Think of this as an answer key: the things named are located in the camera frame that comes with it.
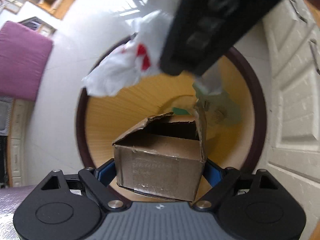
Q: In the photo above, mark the clear plastic wrapper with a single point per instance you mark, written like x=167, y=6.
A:
x=225, y=107

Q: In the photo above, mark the wooden stairs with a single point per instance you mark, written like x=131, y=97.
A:
x=62, y=2

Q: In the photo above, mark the white panelled cabinet door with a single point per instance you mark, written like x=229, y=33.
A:
x=295, y=92

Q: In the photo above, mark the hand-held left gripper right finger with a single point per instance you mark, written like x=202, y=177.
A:
x=212, y=173

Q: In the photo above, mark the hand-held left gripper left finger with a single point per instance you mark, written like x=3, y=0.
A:
x=105, y=171

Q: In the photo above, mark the white plastic bag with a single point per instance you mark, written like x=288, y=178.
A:
x=117, y=72

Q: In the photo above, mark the brown cardboard box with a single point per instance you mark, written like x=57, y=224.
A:
x=160, y=160

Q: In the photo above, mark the cream low cabinet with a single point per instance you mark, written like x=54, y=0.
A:
x=17, y=130

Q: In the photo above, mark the yellow bin with brown rim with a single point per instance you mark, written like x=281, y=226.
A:
x=140, y=100

